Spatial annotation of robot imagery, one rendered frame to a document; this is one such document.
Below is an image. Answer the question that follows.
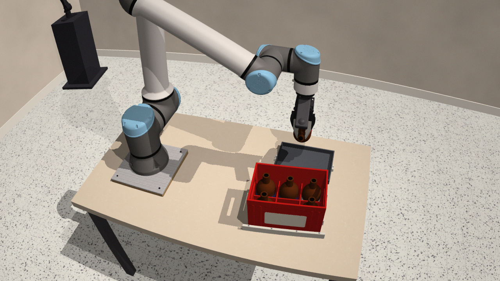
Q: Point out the brown bottle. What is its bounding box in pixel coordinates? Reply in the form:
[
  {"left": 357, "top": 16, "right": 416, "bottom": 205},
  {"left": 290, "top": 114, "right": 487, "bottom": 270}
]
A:
[
  {"left": 279, "top": 176, "right": 299, "bottom": 199},
  {"left": 293, "top": 128, "right": 312, "bottom": 142},
  {"left": 256, "top": 173, "right": 276, "bottom": 197},
  {"left": 301, "top": 178, "right": 321, "bottom": 201},
  {"left": 257, "top": 191, "right": 273, "bottom": 202},
  {"left": 303, "top": 197, "right": 318, "bottom": 206}
]

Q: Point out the red box with cut-out openings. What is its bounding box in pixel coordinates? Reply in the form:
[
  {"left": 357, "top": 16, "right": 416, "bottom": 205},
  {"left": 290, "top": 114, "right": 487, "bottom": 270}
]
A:
[{"left": 247, "top": 163, "right": 328, "bottom": 232}]

